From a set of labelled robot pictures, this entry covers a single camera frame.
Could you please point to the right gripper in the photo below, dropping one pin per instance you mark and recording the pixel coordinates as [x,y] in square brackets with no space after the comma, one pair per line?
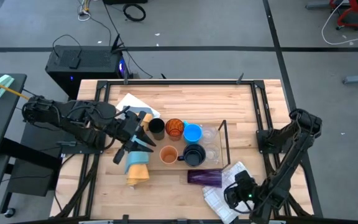
[245,181]

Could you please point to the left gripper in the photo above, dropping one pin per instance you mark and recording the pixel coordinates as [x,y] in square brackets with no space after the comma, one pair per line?
[127,127]

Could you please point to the black tumbler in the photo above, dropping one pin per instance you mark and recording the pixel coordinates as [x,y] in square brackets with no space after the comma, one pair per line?
[156,126]

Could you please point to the peach plastic cup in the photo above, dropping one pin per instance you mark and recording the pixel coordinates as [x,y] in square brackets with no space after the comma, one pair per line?
[168,154]

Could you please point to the white plaid dish towel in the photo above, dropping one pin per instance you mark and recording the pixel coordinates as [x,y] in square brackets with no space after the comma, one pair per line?
[216,202]

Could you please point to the amber plastic tumbler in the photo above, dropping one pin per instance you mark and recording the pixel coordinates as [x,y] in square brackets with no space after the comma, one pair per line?
[175,127]

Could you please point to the purple faceted tumbler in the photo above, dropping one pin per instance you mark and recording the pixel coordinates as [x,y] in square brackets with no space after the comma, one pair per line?
[204,178]

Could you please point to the blue plastic mug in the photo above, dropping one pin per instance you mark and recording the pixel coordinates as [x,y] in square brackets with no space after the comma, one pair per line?
[193,133]

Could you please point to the dark blue enamel mug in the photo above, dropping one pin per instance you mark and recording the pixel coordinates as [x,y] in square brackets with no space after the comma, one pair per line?
[194,155]

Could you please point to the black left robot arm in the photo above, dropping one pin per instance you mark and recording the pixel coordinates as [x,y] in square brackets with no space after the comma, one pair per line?
[73,118]

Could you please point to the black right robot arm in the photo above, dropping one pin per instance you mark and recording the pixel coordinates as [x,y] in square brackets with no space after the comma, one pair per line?
[291,155]

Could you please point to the light blue towel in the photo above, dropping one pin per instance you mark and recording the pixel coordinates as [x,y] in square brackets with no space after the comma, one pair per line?
[137,159]

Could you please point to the yellow and blue rolled towels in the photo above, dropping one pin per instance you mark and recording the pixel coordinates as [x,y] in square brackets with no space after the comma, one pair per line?
[138,175]

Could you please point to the gray folded cloth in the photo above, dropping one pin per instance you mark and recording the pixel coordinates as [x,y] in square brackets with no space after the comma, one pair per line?
[141,109]

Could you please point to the white and grey folded cloth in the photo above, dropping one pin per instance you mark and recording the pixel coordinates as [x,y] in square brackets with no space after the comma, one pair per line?
[132,101]

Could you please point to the black computer tower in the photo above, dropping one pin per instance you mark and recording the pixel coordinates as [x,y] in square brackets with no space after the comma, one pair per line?
[98,62]

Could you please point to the black antenna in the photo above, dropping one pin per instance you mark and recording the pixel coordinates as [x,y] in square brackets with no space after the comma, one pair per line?
[117,43]

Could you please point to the small black box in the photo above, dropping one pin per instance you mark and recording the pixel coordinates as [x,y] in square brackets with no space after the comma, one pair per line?
[75,60]

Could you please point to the black floor cabinet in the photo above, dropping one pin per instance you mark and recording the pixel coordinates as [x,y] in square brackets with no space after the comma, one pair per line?
[30,180]

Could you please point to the black flat box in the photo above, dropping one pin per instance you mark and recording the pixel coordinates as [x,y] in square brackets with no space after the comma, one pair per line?
[123,1]

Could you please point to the black caster wheel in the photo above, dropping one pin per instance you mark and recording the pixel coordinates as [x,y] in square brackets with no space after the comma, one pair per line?
[10,212]

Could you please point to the mint green stapler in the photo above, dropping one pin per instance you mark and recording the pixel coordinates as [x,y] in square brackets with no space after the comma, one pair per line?
[2,83]

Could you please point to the red and black cart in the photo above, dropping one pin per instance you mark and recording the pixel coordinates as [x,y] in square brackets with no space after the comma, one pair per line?
[354,18]

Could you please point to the black aluminium table frame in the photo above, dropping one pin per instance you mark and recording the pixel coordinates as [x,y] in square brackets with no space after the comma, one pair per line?
[182,82]

